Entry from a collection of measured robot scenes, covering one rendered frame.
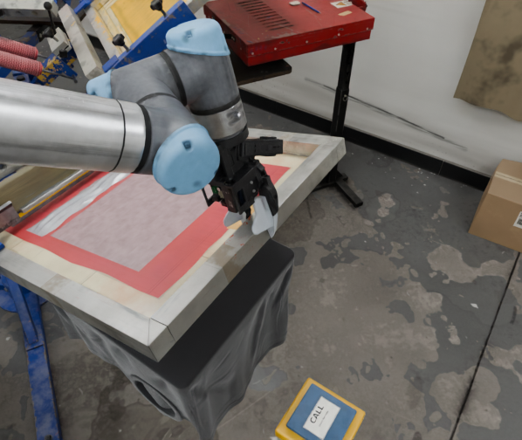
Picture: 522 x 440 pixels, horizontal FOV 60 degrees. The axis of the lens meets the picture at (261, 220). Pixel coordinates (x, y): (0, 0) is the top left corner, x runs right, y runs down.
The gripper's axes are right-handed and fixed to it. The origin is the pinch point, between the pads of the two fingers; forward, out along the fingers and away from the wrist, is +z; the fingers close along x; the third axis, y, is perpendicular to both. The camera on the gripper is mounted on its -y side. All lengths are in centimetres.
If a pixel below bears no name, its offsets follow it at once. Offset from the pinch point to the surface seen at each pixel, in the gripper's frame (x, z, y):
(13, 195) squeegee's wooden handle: -57, -5, 15
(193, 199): -21.4, 1.7, -4.0
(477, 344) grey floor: 18, 136, -93
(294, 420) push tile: 9.6, 32.9, 15.5
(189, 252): -10.0, 1.6, 9.5
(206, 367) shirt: -12.4, 30.3, 15.4
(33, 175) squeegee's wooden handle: -57, -7, 9
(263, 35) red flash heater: -66, -2, -95
